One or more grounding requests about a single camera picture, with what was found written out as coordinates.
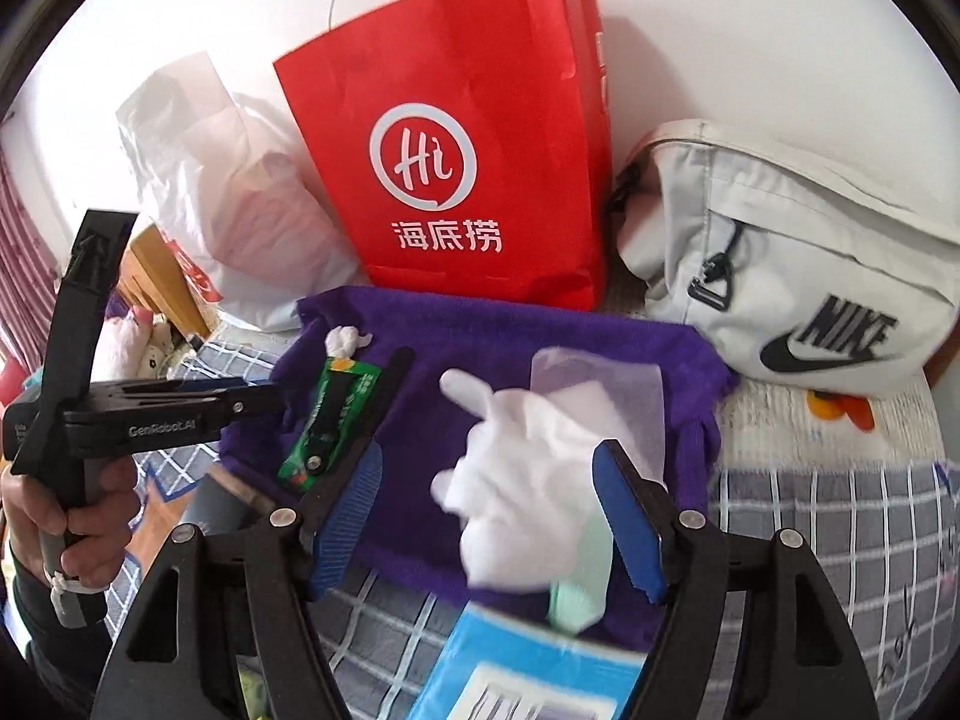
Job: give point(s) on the brown cardboard box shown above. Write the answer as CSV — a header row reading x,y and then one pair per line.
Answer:
x,y
157,270

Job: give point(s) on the pink striped curtain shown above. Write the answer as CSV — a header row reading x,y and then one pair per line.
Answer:
x,y
22,262

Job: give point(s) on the blue tissue pack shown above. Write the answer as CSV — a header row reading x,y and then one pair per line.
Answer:
x,y
525,660

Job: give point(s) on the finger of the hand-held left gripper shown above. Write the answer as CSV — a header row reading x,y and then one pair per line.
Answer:
x,y
255,405

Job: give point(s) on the person's left forearm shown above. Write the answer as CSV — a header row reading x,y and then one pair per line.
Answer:
x,y
37,637

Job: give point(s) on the purple plush toy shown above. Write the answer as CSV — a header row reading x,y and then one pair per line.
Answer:
x,y
115,306

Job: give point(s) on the white plush toy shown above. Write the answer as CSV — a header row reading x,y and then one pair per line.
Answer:
x,y
131,349

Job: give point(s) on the white sling bag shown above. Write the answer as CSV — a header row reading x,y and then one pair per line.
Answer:
x,y
787,240

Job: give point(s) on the light green cloth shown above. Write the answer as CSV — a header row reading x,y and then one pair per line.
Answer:
x,y
581,585

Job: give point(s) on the red paper bag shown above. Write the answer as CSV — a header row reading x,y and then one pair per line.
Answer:
x,y
450,90

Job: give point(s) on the green snack packet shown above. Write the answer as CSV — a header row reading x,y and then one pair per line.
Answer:
x,y
360,382

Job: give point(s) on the crumpled white tissue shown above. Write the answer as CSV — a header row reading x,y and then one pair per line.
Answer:
x,y
346,340

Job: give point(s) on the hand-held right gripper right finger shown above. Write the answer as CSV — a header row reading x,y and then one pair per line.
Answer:
x,y
630,525

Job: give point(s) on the person's left hand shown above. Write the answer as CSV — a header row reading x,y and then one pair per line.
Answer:
x,y
105,510

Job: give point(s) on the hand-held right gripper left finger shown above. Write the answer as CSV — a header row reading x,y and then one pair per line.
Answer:
x,y
352,517

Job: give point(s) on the white wipe with green pack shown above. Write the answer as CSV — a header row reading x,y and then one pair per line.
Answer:
x,y
517,480

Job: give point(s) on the purple towel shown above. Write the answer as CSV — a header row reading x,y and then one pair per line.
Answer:
x,y
487,345

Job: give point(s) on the white plastic shopping bag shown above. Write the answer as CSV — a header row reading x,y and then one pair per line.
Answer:
x,y
225,202

